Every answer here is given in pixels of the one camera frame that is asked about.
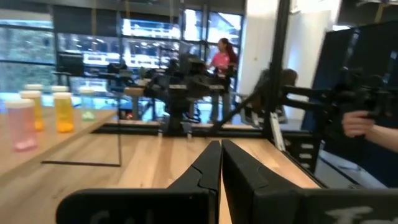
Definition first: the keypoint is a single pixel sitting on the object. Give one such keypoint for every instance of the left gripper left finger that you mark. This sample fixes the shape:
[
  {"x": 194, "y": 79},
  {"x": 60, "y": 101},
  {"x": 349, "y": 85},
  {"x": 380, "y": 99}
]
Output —
[{"x": 140, "y": 205}]

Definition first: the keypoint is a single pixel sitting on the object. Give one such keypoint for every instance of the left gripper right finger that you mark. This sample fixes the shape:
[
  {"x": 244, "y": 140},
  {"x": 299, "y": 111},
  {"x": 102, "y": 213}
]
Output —
[{"x": 264, "y": 199}]

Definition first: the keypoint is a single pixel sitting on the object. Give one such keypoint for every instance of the small orange medicine bottle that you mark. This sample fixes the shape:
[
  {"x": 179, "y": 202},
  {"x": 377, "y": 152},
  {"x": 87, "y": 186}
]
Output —
[
  {"x": 63, "y": 115},
  {"x": 38, "y": 112}
]

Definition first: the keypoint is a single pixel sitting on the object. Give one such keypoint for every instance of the pink medicine bottle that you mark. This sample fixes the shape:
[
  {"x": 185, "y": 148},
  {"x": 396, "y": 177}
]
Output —
[{"x": 21, "y": 127}]

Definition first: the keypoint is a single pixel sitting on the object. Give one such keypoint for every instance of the person's forearm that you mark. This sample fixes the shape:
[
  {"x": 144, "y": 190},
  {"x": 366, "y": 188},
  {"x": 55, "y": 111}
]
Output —
[{"x": 384, "y": 138}]

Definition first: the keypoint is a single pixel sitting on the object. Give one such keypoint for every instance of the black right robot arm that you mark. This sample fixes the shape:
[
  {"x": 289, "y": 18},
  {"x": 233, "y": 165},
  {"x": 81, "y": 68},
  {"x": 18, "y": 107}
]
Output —
[{"x": 178, "y": 109}]

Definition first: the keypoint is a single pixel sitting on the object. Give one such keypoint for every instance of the person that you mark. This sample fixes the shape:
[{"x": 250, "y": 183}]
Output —
[
  {"x": 222, "y": 60},
  {"x": 373, "y": 165}
]

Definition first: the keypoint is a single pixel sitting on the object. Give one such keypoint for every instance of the wooden workbench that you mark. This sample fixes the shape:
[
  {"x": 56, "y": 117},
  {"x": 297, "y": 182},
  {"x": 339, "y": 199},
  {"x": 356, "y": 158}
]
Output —
[{"x": 134, "y": 91}]

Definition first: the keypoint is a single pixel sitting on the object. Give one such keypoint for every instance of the silver aluminium extrusion bar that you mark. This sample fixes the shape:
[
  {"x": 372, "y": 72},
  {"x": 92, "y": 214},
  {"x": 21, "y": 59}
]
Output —
[{"x": 276, "y": 130}]

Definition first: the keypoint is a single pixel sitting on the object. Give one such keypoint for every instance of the brown jacket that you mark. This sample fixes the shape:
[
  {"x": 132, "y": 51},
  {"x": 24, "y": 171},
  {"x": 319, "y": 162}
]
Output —
[{"x": 289, "y": 79}]

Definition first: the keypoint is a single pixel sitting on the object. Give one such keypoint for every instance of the person's hand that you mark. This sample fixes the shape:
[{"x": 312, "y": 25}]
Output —
[{"x": 357, "y": 124}]

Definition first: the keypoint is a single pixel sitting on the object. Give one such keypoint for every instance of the black monitor on stand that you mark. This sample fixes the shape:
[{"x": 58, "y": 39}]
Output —
[{"x": 71, "y": 63}]

